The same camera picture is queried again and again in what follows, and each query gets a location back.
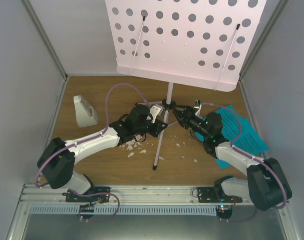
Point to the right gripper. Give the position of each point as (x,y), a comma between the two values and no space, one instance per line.
(189,113)

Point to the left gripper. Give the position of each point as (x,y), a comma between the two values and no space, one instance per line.
(158,125)

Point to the blue sheet music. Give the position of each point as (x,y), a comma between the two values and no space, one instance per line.
(222,164)
(249,140)

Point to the pink music stand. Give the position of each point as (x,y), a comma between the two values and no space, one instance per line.
(199,43)

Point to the white metronome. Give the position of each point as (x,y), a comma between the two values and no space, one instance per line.
(86,115)

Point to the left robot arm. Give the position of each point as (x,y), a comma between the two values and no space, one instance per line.
(57,162)

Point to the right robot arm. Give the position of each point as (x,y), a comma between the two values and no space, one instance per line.
(266,185)

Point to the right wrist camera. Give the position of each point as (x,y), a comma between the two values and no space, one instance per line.
(197,108)

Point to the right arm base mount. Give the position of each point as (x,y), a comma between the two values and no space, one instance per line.
(215,194)

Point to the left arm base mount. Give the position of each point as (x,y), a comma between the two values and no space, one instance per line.
(95,195)

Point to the grey slotted cable duct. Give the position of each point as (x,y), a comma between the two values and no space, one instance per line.
(182,210)

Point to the aluminium rail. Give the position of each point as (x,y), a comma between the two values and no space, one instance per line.
(127,194)

